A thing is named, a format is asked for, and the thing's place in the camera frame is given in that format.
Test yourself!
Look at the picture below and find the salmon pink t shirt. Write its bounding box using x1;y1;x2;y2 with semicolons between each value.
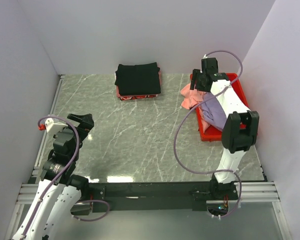
180;83;210;132

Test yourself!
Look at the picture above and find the red plastic bin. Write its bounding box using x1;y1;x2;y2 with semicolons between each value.
195;73;260;144

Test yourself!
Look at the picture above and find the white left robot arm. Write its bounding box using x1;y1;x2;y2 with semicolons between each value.
12;113;94;240

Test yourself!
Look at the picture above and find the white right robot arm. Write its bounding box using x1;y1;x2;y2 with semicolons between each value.
190;56;260;195

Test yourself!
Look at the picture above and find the lavender t shirt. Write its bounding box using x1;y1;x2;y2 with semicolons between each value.
200;92;227;131

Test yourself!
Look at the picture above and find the black folded t shirt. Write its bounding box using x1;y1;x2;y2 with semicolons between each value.
114;62;161;97

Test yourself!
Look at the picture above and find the red patterned folded t shirt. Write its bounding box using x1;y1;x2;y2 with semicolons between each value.
116;87;158;101

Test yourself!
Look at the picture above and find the aluminium left side rail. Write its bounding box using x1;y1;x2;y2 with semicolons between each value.
32;74;66;176

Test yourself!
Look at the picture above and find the pink folded t shirt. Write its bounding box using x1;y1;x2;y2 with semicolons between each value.
157;66;162;86

